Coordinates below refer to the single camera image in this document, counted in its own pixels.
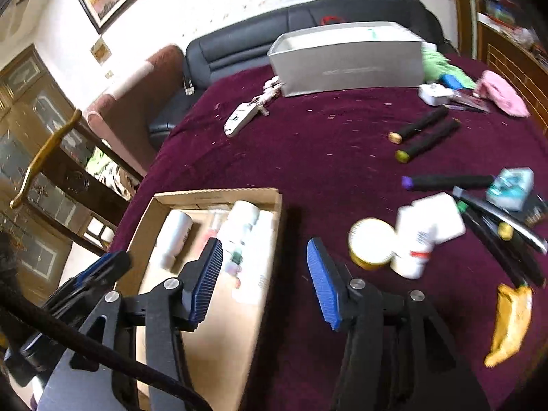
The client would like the clear plastic packet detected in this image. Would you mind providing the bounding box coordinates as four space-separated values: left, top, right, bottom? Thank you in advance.
445 90 491 114

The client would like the floral green blanket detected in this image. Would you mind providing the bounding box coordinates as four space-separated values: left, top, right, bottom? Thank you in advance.
86 146 140 200

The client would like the black marker purple cap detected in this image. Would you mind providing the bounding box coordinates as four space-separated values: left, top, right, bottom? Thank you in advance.
401 174 495 192

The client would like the black cable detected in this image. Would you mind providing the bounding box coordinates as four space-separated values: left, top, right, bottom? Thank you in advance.
0 293 212 411

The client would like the pink cloth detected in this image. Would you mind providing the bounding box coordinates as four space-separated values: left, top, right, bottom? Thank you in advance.
475 70 530 117

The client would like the yellow snack packet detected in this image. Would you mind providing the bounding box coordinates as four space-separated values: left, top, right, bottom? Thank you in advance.
485 283 534 368

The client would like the white bottle red label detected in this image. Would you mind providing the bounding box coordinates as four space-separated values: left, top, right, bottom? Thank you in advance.
390 205 435 280

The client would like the white remote key fob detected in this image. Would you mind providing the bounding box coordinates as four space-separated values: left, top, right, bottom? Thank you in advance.
224 102 260 138

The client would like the pink red blister packet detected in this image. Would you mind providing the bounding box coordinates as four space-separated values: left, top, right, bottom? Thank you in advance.
201 208 227 249

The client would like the white plug adapter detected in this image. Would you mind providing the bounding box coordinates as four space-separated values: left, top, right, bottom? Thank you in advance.
418 83 453 106

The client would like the teal foil packet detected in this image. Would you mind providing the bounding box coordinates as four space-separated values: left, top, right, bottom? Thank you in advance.
487 167 536 212

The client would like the slim white bottle red print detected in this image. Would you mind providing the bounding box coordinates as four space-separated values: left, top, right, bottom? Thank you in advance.
233 212 275 306

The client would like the grey rectangular box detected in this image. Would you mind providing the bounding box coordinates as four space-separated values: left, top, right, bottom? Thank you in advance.
267 21 426 98

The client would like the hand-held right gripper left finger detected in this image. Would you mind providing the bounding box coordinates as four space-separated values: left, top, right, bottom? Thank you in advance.
36 237 223 411

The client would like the black marker cream cap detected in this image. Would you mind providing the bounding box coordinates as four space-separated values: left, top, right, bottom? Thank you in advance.
388 107 449 145

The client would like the black glossy pen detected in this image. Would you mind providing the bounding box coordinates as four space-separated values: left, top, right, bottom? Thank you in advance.
452 186 548 254

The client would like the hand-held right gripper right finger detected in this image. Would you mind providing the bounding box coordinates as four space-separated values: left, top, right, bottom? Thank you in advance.
307 237 491 411

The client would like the wooden cabinet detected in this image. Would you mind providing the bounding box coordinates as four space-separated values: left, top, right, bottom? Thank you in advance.
449 0 548 133

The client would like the plain white bottle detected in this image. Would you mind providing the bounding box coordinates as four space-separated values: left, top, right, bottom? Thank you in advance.
156 210 193 270

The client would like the shallow cardboard box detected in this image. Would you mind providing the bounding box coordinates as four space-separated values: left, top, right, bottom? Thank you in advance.
124 187 283 411

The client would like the black leather sofa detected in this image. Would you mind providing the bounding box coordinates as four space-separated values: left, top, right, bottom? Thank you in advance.
148 0 457 148

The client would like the maroon tablecloth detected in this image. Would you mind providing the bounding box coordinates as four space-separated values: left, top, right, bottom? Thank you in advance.
107 53 548 411

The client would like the small yellow wall plaque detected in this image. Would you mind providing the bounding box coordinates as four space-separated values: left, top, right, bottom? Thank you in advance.
90 36 113 66

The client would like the black marker green cap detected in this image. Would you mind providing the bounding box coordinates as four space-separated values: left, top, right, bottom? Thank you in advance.
456 201 536 287

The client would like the green white small packet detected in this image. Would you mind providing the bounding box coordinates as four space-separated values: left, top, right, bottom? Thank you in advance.
422 45 476 90

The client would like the brown pink armchair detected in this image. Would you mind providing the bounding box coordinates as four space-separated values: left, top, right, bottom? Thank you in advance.
81 44 186 176

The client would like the cabinet shelf clutter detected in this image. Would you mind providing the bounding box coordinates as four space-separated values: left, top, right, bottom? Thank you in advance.
475 0 544 54

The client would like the wooden glass-panel door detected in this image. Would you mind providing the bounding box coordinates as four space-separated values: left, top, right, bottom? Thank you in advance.
0 45 86 292

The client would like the pink white keychain charm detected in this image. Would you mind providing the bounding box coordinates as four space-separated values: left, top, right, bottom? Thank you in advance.
259 76 283 116

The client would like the white square box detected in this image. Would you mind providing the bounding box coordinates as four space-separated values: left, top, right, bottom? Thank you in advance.
411 192 466 245

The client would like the black marker yellow cap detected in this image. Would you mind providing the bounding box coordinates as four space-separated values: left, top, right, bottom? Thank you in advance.
499 223 546 287

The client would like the tall white bottle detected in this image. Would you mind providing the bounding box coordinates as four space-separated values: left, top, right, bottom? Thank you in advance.
229 201 260 242

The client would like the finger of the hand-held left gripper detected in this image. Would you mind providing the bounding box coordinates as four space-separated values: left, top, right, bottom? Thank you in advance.
47 250 132 311

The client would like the yellow jar white lid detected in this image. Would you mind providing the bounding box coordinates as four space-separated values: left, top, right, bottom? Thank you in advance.
348 217 397 270

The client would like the dark wooden chair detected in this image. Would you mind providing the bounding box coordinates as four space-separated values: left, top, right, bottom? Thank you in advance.
9 109 144 258

